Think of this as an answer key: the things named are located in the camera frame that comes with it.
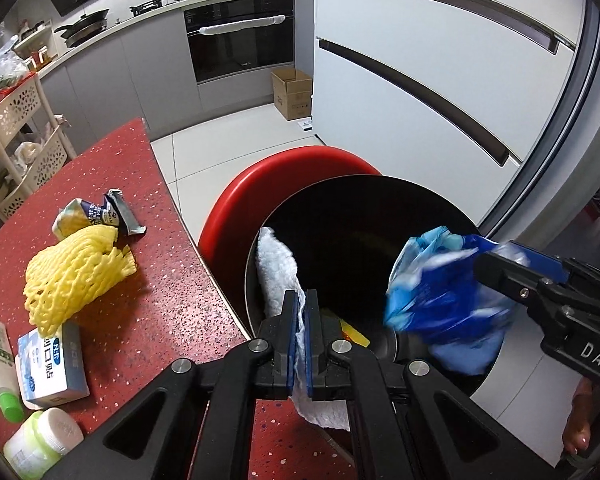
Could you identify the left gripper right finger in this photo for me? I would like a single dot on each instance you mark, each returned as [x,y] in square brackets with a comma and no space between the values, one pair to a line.
[518,281]

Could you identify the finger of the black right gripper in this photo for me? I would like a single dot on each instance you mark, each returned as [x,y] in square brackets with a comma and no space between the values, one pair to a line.
[409,421]

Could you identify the blue plastic bag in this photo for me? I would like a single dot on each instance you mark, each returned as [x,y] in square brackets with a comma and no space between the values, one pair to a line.
[432,293]

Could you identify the yellow juice bottle green cap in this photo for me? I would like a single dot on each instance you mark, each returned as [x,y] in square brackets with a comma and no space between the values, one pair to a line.
[10,403]

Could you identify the black trash bin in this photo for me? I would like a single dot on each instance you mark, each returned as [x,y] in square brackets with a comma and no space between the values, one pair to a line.
[345,234]

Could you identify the person's hand on handle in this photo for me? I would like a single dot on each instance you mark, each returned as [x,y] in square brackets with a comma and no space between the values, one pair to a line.
[577,432]

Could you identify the red round stool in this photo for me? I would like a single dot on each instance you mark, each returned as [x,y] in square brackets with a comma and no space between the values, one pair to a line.
[253,195]

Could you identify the white refrigerator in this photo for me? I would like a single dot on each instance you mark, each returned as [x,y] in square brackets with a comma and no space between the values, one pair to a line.
[470,98]

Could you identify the blue white paper box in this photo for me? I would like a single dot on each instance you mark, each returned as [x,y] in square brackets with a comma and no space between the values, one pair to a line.
[50,371]

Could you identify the yellow foam fruit net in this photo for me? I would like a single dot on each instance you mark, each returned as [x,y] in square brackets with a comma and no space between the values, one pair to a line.
[62,279]

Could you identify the white green cylindrical jar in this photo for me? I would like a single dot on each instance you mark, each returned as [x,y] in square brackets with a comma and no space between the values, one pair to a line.
[41,442]

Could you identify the cardboard box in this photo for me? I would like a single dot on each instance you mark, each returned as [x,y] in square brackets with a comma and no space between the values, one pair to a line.
[292,91]

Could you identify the beige plastic storage rack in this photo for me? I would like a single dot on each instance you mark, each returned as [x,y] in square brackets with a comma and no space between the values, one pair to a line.
[33,144]

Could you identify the black built-in oven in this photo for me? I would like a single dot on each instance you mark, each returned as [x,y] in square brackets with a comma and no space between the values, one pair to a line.
[237,35]

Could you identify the black wok on stove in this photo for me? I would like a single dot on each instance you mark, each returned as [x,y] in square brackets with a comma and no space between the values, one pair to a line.
[86,27]

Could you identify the clear plastic bag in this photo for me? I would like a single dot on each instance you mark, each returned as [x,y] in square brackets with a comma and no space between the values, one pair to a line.
[12,67]

